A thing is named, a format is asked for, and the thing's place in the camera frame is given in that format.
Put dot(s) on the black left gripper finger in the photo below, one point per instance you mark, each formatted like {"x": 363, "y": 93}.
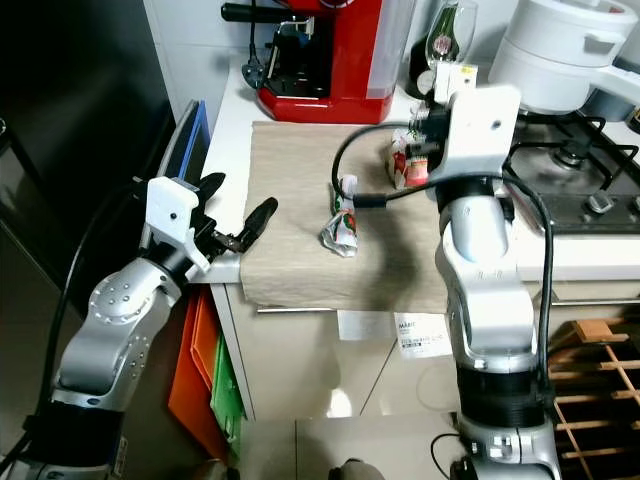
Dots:
{"x": 260, "y": 222}
{"x": 212, "y": 186}

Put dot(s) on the white and red drink carton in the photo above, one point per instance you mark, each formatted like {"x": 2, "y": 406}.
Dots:
{"x": 405, "y": 165}

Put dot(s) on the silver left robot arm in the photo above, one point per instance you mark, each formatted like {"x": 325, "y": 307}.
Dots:
{"x": 105, "y": 340}

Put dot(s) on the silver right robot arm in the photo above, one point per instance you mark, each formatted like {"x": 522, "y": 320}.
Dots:
{"x": 490, "y": 300}

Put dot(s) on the dark grey fridge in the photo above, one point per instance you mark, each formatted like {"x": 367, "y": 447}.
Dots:
{"x": 80, "y": 100}

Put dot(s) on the white box with yellow label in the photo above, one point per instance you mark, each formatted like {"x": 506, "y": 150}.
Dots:
{"x": 455, "y": 85}

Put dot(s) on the beige table runner cloth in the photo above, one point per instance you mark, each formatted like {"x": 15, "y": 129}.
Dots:
{"x": 290, "y": 270}

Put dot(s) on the blue edged board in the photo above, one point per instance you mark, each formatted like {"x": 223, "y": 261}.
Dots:
{"x": 200, "y": 130}

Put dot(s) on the dark wine bottle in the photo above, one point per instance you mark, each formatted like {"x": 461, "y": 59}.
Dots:
{"x": 417, "y": 75}

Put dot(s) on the crumpled white drink carton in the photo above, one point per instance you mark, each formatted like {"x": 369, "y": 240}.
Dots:
{"x": 340, "y": 230}

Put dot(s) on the clear wine glass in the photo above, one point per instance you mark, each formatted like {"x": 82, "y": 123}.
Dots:
{"x": 445, "y": 40}

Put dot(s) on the red coffee machine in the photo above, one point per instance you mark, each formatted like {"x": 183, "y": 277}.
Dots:
{"x": 345, "y": 60}

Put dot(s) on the plain white paper tag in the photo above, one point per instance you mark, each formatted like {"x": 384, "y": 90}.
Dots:
{"x": 365, "y": 325}

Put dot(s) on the white rice cooker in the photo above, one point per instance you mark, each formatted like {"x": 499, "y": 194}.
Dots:
{"x": 560, "y": 50}

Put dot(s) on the white kitchen counter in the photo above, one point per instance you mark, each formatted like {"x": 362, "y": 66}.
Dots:
{"x": 300, "y": 370}

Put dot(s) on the orange tray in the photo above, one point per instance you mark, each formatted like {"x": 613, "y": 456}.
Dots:
{"x": 195, "y": 390}

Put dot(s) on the green tray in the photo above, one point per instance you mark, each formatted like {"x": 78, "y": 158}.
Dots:
{"x": 228, "y": 395}

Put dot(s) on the black gas stove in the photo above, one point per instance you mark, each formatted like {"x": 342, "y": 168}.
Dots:
{"x": 590, "y": 170}

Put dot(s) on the white printed paper tag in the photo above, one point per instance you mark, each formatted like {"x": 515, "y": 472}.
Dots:
{"x": 420, "y": 338}

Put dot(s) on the dark robot foot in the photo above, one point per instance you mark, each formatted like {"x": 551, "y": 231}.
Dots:
{"x": 355, "y": 472}

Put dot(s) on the wooden wine rack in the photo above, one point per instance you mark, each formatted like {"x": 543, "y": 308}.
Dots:
{"x": 595, "y": 400}

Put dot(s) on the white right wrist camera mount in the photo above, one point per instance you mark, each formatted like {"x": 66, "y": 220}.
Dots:
{"x": 485, "y": 130}

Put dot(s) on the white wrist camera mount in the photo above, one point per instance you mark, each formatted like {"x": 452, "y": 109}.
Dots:
{"x": 168, "y": 215}
{"x": 485, "y": 130}

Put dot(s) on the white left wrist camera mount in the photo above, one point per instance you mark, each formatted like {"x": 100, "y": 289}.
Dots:
{"x": 168, "y": 215}

